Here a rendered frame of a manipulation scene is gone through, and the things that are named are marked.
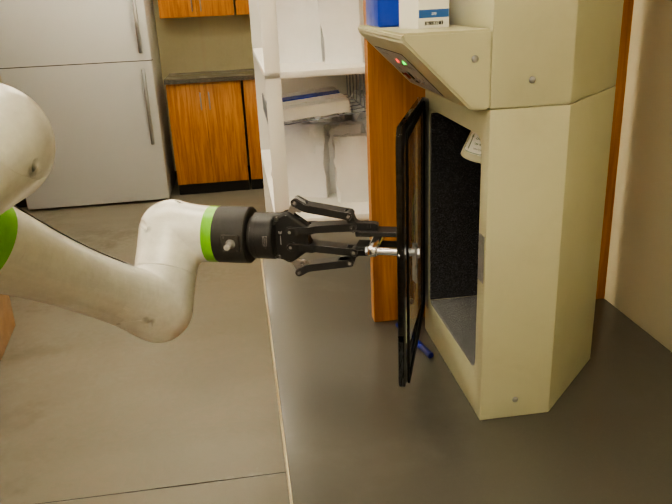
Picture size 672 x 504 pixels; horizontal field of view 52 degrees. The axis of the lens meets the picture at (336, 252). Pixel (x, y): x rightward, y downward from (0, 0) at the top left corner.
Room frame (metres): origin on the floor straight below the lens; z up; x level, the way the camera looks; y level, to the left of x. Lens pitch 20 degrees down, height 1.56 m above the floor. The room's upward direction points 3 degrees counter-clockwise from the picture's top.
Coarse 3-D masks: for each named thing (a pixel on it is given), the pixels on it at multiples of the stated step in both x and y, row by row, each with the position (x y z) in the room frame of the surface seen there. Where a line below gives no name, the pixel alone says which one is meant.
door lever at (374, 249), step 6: (372, 240) 0.99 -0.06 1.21; (378, 240) 0.99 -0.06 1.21; (366, 246) 0.97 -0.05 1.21; (372, 246) 0.96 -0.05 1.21; (378, 246) 0.97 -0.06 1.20; (366, 252) 0.96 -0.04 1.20; (372, 252) 0.96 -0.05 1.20; (378, 252) 0.96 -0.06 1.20; (384, 252) 0.96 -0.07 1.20; (390, 252) 0.95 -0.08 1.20; (396, 252) 0.95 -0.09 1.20
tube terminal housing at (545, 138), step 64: (512, 0) 0.90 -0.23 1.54; (576, 0) 0.91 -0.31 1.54; (512, 64) 0.90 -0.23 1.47; (576, 64) 0.92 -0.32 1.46; (512, 128) 0.91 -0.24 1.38; (576, 128) 0.94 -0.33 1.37; (512, 192) 0.91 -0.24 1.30; (576, 192) 0.96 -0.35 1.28; (512, 256) 0.91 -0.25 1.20; (576, 256) 0.97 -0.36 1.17; (512, 320) 0.91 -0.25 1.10; (576, 320) 1.00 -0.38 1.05; (512, 384) 0.91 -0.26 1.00
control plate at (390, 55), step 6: (378, 48) 1.15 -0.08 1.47; (384, 54) 1.16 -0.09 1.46; (390, 54) 1.09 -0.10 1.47; (396, 54) 1.03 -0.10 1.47; (390, 60) 1.16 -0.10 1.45; (396, 66) 1.16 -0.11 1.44; (402, 66) 1.09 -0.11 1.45; (408, 66) 1.03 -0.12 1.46; (414, 72) 1.03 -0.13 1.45; (408, 78) 1.17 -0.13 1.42; (420, 78) 1.04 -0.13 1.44; (420, 84) 1.10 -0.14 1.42; (426, 84) 1.04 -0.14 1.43; (432, 90) 1.04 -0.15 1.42
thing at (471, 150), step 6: (474, 132) 1.04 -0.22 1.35; (468, 138) 1.06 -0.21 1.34; (474, 138) 1.03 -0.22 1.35; (468, 144) 1.04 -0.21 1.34; (474, 144) 1.03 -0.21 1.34; (480, 144) 1.01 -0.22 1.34; (462, 150) 1.06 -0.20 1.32; (468, 150) 1.03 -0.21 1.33; (474, 150) 1.02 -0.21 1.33; (480, 150) 1.01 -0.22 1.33; (462, 156) 1.05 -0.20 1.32; (468, 156) 1.03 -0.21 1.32; (474, 156) 1.01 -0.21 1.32; (480, 156) 1.00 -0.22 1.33; (480, 162) 1.00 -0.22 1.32
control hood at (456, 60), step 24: (384, 48) 1.10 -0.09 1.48; (408, 48) 0.89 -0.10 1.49; (432, 48) 0.89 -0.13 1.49; (456, 48) 0.90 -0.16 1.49; (480, 48) 0.90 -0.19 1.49; (432, 72) 0.89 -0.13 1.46; (456, 72) 0.90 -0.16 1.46; (480, 72) 0.90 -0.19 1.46; (456, 96) 0.90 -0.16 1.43; (480, 96) 0.90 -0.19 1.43
